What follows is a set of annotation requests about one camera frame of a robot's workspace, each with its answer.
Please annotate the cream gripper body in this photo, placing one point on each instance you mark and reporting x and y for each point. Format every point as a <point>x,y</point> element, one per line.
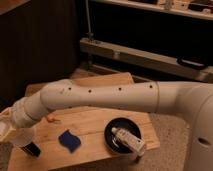
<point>7,131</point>

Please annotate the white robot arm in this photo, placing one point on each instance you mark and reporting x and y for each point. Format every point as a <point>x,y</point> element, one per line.
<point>193,100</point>

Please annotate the orange marker pen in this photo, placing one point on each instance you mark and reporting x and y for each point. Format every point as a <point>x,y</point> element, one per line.
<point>51,119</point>

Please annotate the blue sponge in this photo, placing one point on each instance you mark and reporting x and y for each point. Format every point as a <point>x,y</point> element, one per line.
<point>70,141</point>

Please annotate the wooden table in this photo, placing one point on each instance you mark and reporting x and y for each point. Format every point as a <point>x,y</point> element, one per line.
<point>88,123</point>

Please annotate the black round plate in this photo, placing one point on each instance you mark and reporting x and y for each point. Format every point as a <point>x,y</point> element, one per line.
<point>111,142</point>

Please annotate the metal vertical pole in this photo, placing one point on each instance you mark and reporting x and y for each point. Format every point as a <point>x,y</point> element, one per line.
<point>90,33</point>

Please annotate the white tube on plate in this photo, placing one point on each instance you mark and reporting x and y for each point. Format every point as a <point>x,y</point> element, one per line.
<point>129,140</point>

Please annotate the long grey case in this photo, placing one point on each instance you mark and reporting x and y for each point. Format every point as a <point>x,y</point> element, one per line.
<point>147,59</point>

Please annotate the wooden shelf board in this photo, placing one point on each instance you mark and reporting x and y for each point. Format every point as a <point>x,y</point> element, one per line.
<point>168,6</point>

